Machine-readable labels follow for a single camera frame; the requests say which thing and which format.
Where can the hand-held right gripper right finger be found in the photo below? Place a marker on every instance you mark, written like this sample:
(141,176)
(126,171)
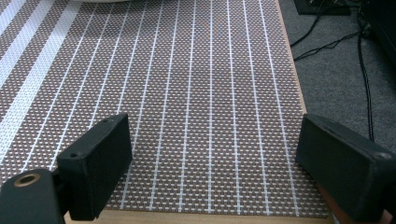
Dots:
(342,168)

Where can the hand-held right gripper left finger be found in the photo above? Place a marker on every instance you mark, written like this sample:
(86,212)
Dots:
(93,165)

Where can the brown white striped woven placemat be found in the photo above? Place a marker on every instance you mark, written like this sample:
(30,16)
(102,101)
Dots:
(193,93)

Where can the black equipment case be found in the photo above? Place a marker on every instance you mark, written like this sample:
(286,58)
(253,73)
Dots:
(383,25)

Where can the black stand base plate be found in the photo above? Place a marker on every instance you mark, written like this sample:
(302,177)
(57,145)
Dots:
(320,6)

